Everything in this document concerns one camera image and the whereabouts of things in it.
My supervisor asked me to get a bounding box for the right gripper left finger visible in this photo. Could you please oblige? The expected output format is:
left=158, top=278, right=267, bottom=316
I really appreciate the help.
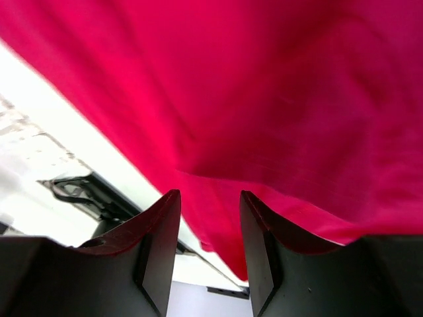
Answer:
left=79, top=190, right=181, bottom=316

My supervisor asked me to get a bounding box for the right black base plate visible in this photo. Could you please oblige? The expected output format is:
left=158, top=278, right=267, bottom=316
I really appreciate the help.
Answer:
left=38, top=172, right=250, bottom=299

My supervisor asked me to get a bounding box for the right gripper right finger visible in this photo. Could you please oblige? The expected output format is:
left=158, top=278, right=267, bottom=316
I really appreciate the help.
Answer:
left=240, top=191, right=344, bottom=316

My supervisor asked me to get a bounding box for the magenta t shirt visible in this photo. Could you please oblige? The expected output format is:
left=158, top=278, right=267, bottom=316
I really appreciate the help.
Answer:
left=1, top=1, right=422, bottom=280

